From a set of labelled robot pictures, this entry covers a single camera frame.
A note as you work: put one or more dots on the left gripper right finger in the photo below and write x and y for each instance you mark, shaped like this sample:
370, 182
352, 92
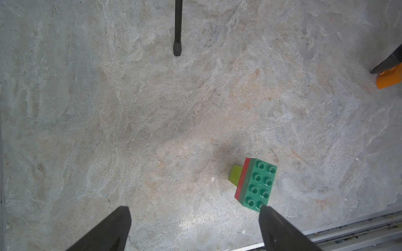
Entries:
280, 235

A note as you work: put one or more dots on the orange curved lego brick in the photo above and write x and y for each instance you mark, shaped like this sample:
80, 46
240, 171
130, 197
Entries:
389, 77

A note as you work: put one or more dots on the aluminium mounting rail frame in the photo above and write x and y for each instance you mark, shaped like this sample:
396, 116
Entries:
381, 231

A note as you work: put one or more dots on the dark green lego brick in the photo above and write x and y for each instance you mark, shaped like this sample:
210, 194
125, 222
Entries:
258, 184

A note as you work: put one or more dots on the red lego brick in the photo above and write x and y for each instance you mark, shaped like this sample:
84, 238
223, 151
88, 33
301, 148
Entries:
242, 179

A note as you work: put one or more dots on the black perforated music stand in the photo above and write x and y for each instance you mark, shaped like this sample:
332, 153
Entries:
177, 47

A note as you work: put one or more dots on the lime lego brick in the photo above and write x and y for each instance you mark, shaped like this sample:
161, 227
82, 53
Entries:
235, 174

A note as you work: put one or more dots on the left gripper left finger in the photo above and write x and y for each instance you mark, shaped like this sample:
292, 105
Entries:
109, 235

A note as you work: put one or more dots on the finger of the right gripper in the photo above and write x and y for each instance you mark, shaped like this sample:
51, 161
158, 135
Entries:
390, 62

